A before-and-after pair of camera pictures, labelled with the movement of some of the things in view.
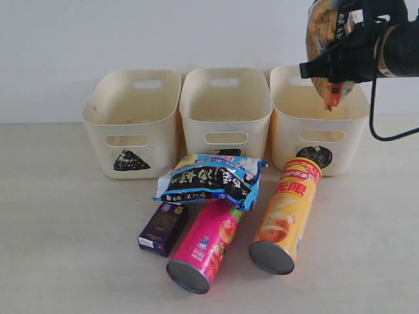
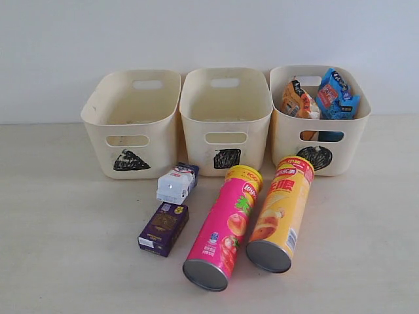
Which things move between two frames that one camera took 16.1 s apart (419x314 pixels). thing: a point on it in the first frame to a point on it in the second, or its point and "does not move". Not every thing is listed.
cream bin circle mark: x=301 y=126 does not move
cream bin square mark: x=226 y=111 does not move
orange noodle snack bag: x=321 y=34 to x=296 y=103
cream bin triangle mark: x=133 y=115 does not move
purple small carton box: x=161 y=232 does not move
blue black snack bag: x=216 y=178 to x=335 y=101
